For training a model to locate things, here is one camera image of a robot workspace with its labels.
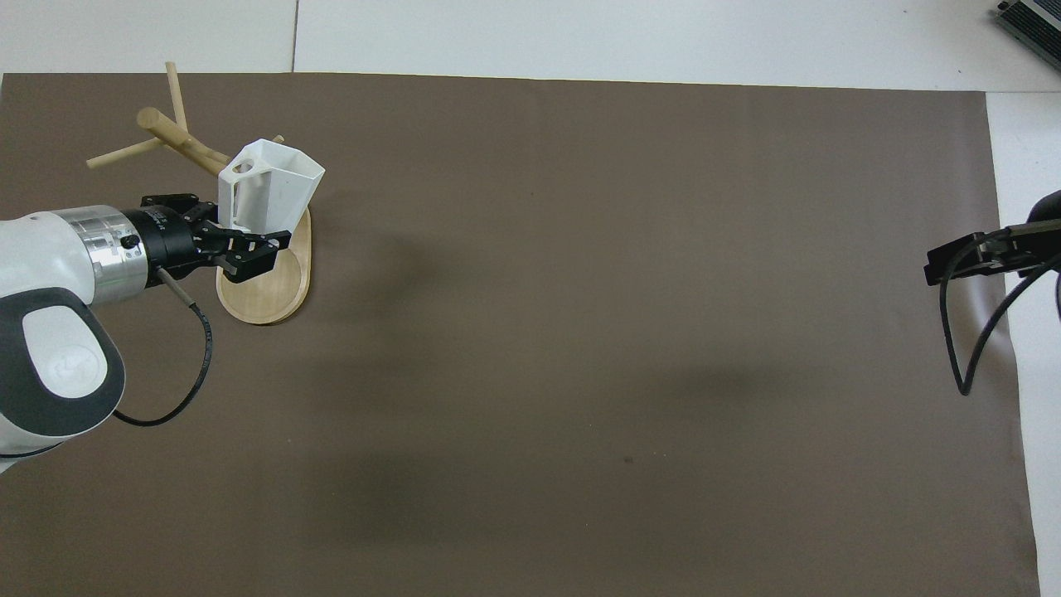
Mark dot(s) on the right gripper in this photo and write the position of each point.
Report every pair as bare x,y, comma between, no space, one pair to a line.
1043,240

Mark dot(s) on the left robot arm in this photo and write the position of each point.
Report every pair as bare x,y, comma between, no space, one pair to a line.
50,249

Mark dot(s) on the white angular cup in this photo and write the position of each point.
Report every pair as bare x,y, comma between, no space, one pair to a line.
278,186

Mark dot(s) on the grey ribbed device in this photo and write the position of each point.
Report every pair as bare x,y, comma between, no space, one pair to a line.
1034,21

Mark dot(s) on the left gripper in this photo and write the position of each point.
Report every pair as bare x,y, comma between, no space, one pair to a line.
166,242

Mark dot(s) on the wooden cup rack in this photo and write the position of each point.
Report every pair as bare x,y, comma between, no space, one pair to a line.
269,290

